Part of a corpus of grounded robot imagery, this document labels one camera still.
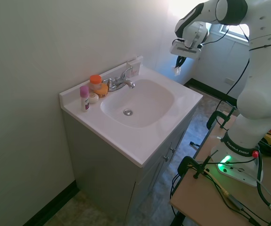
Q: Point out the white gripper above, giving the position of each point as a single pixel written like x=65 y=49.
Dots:
x=187 y=52

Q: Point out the white tissue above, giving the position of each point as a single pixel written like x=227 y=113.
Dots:
x=177 y=71

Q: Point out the red robot base connector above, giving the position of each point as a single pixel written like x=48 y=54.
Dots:
x=255 y=154

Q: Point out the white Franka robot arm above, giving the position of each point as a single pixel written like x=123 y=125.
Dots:
x=255 y=106

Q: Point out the black baseboard strip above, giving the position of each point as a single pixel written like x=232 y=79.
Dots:
x=210 y=90
x=52 y=202

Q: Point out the white box with red print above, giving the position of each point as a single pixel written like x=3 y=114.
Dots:
x=134 y=68

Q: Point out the black C-clamp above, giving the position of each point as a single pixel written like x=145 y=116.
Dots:
x=213 y=117
x=184 y=163

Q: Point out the chrome sink drain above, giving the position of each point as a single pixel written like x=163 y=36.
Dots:
x=128 y=112

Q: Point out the orange sponge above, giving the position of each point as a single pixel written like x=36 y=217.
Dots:
x=102 y=91

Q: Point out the black table foot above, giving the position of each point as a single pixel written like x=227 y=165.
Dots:
x=193 y=144

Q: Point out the clear jar with orange lid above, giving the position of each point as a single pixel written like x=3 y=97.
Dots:
x=95 y=80

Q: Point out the white sink vanity top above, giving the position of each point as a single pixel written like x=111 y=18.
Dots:
x=135 y=141

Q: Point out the small white round jar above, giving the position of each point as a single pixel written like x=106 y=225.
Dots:
x=93 y=98

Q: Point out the pink-capped deodorant stick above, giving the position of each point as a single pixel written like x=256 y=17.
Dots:
x=84 y=99

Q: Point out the grey vanity cabinet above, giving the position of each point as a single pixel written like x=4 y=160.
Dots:
x=102 y=169

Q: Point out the white wall outlet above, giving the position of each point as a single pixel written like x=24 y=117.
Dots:
x=229 y=81

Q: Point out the window with white frame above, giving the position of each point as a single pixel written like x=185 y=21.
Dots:
x=235 y=33

